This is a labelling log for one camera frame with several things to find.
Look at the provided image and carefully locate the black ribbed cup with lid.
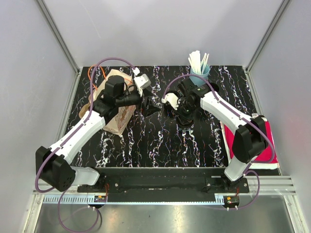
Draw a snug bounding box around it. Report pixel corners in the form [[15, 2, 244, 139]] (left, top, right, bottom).
[[163, 91, 180, 118]]

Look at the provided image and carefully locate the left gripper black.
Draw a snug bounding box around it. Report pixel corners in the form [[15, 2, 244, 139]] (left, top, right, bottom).
[[116, 87, 161, 117]]

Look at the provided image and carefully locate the light blue cup holder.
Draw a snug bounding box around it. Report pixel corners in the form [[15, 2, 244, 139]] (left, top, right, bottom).
[[190, 65, 210, 86]]

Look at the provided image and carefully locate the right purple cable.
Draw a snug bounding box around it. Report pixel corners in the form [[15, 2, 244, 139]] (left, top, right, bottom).
[[162, 74, 276, 211]]

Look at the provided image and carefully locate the aluminium front rail frame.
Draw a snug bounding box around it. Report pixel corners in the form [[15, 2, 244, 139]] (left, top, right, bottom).
[[23, 170, 311, 233]]

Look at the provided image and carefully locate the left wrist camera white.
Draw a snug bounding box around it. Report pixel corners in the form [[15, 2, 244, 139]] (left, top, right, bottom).
[[133, 67, 151, 97]]

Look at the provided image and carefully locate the purple cable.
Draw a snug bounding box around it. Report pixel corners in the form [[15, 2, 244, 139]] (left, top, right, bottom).
[[162, 74, 276, 211], [35, 57, 139, 232]]

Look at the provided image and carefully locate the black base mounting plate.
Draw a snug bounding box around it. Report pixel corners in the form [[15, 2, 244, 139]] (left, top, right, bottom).
[[77, 167, 249, 203]]

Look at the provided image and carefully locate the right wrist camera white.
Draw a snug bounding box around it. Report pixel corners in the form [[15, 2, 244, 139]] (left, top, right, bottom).
[[161, 92, 180, 110]]

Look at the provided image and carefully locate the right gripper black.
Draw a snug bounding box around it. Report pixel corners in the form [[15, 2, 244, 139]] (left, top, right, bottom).
[[172, 100, 197, 125]]

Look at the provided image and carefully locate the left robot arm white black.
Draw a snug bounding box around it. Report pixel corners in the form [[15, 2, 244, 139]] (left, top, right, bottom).
[[35, 74, 159, 193]]

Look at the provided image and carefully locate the cardboard cup carrier left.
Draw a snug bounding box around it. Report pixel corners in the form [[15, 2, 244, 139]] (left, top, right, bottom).
[[78, 90, 98, 119]]

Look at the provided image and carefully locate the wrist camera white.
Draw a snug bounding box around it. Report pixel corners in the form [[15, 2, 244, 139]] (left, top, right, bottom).
[[161, 92, 180, 110], [133, 67, 151, 97]]

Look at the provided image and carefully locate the white tray under cloth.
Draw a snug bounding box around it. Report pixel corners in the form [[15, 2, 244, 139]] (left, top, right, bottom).
[[220, 114, 280, 172]]

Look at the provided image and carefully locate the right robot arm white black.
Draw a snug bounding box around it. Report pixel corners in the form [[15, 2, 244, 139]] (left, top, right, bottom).
[[177, 78, 268, 193]]

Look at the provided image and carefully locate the red folded cloth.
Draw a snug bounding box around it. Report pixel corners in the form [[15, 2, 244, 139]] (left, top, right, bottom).
[[223, 120, 278, 165]]

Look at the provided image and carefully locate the brown paper takeout bag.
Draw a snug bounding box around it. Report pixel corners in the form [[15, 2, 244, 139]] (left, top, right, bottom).
[[93, 67, 136, 135]]

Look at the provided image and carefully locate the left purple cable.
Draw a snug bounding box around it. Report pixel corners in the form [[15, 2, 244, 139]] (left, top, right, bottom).
[[35, 57, 139, 232]]

